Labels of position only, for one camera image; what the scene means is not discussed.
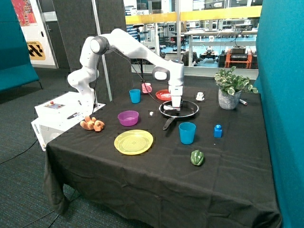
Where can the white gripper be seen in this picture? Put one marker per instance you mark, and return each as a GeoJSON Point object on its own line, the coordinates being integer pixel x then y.
{"type": "Point", "coordinates": [176, 95]}

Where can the blue cup near arm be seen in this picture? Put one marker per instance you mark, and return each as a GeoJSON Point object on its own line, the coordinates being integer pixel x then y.
{"type": "Point", "coordinates": [135, 95]}

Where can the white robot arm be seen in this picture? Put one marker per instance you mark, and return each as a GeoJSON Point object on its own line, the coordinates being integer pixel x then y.
{"type": "Point", "coordinates": [170, 70]}

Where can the black frying pan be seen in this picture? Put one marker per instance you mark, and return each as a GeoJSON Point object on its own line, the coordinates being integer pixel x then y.
{"type": "Point", "coordinates": [188, 109]}

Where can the red plastic plate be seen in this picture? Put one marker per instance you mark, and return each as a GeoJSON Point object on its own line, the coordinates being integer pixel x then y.
{"type": "Point", "coordinates": [163, 95]}

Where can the white small toy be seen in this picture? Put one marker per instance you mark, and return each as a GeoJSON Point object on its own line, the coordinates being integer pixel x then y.
{"type": "Point", "coordinates": [200, 96]}

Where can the pink mug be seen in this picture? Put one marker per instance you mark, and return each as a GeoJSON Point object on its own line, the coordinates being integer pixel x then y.
{"type": "Point", "coordinates": [146, 88]}

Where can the blue cup front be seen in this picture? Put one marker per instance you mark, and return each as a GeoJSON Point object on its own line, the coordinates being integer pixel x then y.
{"type": "Point", "coordinates": [187, 132]}

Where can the purple plastic bowl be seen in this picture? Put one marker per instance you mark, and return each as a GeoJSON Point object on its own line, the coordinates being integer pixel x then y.
{"type": "Point", "coordinates": [128, 118]}

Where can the potted plant grey pot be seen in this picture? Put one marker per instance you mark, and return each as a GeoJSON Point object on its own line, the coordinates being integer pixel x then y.
{"type": "Point", "coordinates": [231, 87]}

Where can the blue toy block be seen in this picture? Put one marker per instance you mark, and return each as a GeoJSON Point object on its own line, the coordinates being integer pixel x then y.
{"type": "Point", "coordinates": [217, 131]}

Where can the black tablecloth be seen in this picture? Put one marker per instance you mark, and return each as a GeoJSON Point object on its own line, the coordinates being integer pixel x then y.
{"type": "Point", "coordinates": [232, 188]}

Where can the white marker pen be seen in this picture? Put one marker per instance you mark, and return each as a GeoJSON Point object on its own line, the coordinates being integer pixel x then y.
{"type": "Point", "coordinates": [243, 102]}

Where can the yellow plastic plate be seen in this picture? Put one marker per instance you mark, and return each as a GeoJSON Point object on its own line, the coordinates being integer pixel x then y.
{"type": "Point", "coordinates": [133, 142]}

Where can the green toy pepper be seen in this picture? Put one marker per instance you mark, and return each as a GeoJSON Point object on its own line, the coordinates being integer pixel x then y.
{"type": "Point", "coordinates": [197, 157]}

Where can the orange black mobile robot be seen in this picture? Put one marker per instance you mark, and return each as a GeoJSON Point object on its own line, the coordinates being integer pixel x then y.
{"type": "Point", "coordinates": [239, 57]}

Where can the black tripod stand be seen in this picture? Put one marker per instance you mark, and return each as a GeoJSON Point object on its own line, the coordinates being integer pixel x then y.
{"type": "Point", "coordinates": [137, 27]}

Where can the orange plush toy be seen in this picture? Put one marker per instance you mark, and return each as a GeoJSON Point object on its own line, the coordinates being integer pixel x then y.
{"type": "Point", "coordinates": [91, 123]}

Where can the teal partition panel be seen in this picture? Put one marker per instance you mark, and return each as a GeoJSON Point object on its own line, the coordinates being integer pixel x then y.
{"type": "Point", "coordinates": [280, 55]}

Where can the white robot control box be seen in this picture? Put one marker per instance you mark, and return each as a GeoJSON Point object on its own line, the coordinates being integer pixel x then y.
{"type": "Point", "coordinates": [58, 115]}

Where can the yellow black sign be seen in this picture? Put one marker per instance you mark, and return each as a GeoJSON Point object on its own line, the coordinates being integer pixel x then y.
{"type": "Point", "coordinates": [36, 51]}

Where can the teal sofa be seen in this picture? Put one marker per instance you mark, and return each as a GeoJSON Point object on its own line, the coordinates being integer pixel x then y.
{"type": "Point", "coordinates": [15, 65]}

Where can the red poster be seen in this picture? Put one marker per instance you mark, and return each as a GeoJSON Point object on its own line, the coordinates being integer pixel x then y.
{"type": "Point", "coordinates": [24, 12]}

